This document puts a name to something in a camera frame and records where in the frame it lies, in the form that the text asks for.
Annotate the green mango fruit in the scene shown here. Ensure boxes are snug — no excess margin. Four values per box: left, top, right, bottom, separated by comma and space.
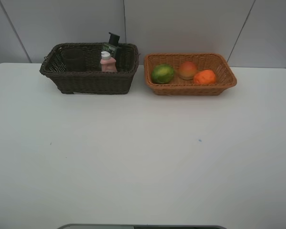
151, 64, 174, 84

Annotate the pink bottle white cap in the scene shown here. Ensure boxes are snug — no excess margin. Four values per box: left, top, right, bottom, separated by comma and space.
100, 51, 117, 73

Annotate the red yellow peach fruit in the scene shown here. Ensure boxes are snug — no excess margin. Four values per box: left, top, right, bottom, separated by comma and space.
178, 62, 198, 80

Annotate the dark green rectangular bottle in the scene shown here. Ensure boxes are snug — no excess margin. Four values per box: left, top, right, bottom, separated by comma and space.
101, 32, 121, 61

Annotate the orange tangerine fruit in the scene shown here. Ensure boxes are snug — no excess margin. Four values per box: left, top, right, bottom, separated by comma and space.
194, 70, 216, 84

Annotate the translucent pink plastic cup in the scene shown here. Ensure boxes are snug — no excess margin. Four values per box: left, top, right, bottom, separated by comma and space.
62, 48, 86, 72

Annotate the dark brown wicker basket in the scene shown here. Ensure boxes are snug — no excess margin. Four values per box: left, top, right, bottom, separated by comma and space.
40, 43, 139, 94

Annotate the light orange wicker basket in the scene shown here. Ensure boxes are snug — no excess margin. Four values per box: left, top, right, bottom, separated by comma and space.
144, 53, 237, 96

